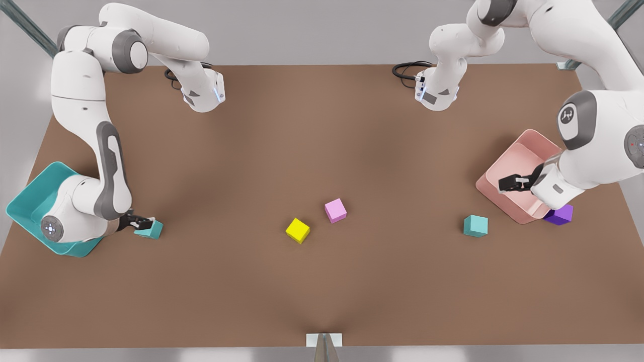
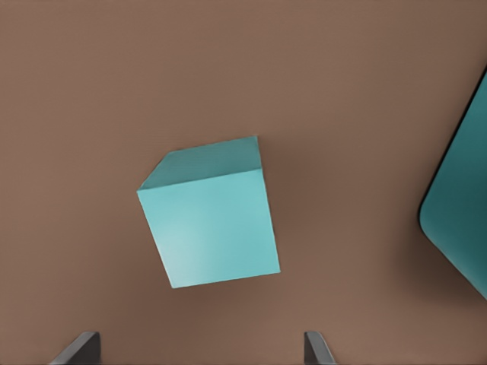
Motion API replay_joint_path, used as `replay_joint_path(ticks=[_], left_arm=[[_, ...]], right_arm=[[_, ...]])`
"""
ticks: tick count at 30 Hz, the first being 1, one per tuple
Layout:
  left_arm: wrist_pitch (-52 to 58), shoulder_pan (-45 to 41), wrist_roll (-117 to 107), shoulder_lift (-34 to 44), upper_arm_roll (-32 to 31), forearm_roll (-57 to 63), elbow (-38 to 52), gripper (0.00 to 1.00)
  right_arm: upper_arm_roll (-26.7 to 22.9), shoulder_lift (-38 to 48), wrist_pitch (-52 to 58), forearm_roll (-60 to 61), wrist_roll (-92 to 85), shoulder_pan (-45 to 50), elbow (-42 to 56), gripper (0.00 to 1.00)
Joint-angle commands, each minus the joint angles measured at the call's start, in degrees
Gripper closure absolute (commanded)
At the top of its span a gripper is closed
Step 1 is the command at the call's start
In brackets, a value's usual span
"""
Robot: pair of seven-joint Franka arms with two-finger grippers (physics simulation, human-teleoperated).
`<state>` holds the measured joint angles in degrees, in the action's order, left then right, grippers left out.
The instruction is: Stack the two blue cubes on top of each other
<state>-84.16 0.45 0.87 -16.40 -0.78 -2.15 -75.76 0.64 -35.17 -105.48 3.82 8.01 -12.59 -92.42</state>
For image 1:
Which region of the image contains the pink plastic bin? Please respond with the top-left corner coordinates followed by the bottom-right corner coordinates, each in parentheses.
top-left (475, 129), bottom-right (563, 225)

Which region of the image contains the teal blue cube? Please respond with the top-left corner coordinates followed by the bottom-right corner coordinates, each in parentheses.
top-left (463, 215), bottom-right (489, 238)
top-left (134, 220), bottom-right (164, 240)

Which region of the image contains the purple cube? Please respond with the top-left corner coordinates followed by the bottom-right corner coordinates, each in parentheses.
top-left (543, 204), bottom-right (574, 226)

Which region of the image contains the teal plastic bin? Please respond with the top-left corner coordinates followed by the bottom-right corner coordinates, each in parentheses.
top-left (6, 161), bottom-right (104, 258)

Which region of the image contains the yellow cube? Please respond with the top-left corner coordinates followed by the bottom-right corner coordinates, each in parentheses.
top-left (285, 218), bottom-right (311, 245)

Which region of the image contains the pink cube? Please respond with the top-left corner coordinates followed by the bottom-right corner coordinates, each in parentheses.
top-left (324, 198), bottom-right (348, 224)

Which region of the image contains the black cable loop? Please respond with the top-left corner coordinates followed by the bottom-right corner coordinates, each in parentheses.
top-left (392, 61), bottom-right (434, 89)
top-left (165, 62), bottom-right (214, 91)

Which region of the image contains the silver frame post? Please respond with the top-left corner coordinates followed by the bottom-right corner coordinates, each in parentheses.
top-left (306, 333), bottom-right (343, 362)
top-left (557, 0), bottom-right (644, 70)
top-left (0, 0), bottom-right (58, 58)

